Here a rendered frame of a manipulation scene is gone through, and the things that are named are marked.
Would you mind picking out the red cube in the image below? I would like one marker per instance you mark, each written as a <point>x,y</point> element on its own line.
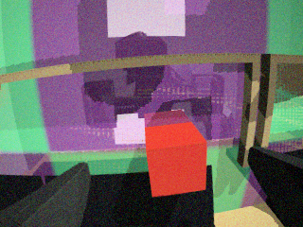
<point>176,159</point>

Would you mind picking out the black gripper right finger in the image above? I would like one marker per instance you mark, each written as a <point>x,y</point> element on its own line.
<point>281,178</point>

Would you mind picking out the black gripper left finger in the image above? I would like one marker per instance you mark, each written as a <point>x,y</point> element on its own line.
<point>58,203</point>

